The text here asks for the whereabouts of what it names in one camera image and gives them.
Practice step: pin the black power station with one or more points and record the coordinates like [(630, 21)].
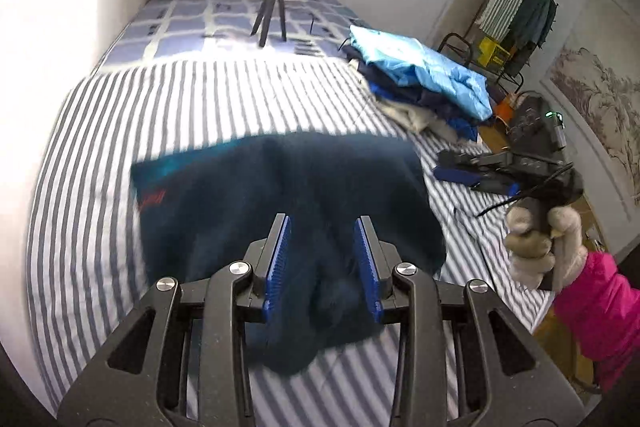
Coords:
[(532, 119)]

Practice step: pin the royal blue folded garment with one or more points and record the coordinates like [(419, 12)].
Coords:
[(462, 129)]

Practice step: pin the striped blanket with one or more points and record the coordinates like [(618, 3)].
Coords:
[(110, 117)]

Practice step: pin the yellow box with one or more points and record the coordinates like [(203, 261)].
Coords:
[(492, 52)]

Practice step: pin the orange object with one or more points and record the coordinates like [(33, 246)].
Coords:
[(505, 109)]

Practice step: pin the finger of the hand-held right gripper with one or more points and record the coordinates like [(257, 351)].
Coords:
[(455, 174), (500, 188)]

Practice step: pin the blue checked bed sheet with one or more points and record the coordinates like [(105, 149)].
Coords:
[(200, 14)]

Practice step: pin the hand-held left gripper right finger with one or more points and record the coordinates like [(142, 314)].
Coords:
[(367, 272)]

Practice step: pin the black metal chair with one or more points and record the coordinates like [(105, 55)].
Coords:
[(460, 49)]

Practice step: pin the teal plaid fleece garment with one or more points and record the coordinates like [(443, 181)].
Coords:
[(310, 187)]

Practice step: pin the person's right hand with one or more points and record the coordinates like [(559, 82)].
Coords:
[(530, 252)]

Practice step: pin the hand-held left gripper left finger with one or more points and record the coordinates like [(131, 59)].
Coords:
[(276, 272)]

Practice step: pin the light blue jacket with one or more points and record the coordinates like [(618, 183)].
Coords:
[(410, 62)]

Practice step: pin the green hanging clothes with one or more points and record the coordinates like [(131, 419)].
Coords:
[(535, 17)]

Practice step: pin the landscape wall painting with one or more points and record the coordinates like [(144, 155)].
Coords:
[(595, 92)]

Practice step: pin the navy folded garment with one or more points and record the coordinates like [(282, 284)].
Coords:
[(415, 97)]

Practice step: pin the beige folded garment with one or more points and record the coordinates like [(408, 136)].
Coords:
[(415, 117)]

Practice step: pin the black tripod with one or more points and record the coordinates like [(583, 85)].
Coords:
[(272, 7)]

